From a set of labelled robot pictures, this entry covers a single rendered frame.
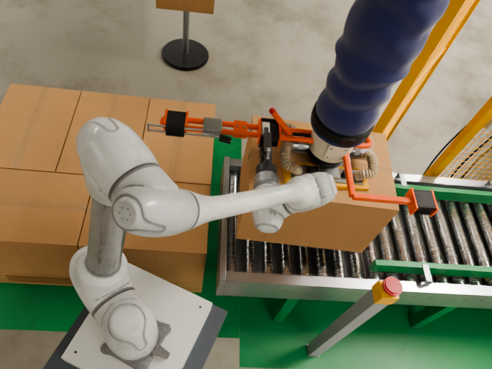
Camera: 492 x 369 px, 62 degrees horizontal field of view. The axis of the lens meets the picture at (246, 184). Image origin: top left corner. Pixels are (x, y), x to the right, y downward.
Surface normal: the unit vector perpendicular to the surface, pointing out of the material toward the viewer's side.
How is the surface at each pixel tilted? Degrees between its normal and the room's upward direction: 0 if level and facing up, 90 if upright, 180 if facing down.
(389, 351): 0
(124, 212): 49
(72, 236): 0
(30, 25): 0
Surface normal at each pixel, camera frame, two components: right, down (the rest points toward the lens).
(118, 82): 0.14, -0.55
